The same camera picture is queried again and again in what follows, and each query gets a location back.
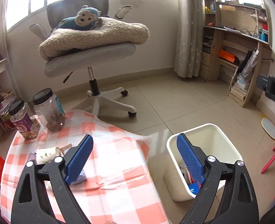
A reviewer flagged light blue small box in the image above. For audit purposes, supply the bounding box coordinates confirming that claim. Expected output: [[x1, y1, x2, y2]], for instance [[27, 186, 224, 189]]
[[71, 170, 86, 185]]

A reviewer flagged white trash bin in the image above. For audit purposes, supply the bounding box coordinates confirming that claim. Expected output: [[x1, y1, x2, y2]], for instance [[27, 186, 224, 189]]
[[164, 123, 243, 202]]

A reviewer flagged white paper cup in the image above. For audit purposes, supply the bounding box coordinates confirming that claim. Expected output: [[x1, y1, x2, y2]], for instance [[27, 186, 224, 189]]
[[35, 146, 61, 166]]

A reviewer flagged grey plastic bag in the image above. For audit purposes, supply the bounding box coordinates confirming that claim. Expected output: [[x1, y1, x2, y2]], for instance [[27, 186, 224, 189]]
[[236, 49, 260, 91]]

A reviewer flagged clear plastic nut jar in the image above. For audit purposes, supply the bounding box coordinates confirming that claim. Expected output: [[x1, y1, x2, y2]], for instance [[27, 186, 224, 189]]
[[33, 88, 66, 132]]

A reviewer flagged beige fleece blanket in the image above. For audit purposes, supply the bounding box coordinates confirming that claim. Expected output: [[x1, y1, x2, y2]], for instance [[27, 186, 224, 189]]
[[38, 17, 150, 61]]

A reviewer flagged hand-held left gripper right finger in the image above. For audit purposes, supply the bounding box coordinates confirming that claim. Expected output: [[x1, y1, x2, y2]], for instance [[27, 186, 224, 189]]
[[176, 133, 260, 224]]

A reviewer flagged wooden desk shelf unit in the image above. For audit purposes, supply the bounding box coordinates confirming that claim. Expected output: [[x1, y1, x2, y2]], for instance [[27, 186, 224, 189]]
[[199, 0, 273, 108]]

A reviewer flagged window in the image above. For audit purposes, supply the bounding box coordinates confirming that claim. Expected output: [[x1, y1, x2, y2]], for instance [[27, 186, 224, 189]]
[[5, 0, 264, 32]]

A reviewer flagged stack of flat books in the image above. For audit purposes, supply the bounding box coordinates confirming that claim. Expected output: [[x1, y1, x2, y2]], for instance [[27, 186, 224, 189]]
[[228, 84, 248, 101]]

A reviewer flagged stack of papers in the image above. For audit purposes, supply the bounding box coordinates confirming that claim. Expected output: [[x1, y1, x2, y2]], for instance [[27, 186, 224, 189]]
[[0, 89, 16, 131]]

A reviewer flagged orange white checked tablecloth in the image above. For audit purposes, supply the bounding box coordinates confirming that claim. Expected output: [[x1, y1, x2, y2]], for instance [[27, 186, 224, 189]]
[[0, 108, 170, 224]]

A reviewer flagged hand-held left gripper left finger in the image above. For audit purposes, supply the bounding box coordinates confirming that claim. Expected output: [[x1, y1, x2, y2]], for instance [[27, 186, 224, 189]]
[[11, 134, 94, 224]]

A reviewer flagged purple label nut jar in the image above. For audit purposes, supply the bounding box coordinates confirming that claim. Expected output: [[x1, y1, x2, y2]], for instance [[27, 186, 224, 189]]
[[8, 98, 41, 140]]

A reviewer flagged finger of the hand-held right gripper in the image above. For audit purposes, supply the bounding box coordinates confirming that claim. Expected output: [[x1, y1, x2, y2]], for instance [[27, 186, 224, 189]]
[[256, 73, 275, 110]]

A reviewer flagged orange box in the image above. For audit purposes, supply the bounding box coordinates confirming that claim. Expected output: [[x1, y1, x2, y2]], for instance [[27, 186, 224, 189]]
[[219, 49, 239, 64]]

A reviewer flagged grey office chair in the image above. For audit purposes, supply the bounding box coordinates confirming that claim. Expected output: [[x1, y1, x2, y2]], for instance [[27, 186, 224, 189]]
[[29, 0, 137, 118]]

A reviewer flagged blue monkey plush toy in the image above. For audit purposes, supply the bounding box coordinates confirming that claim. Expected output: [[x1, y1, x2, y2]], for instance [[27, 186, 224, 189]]
[[57, 6, 103, 31]]

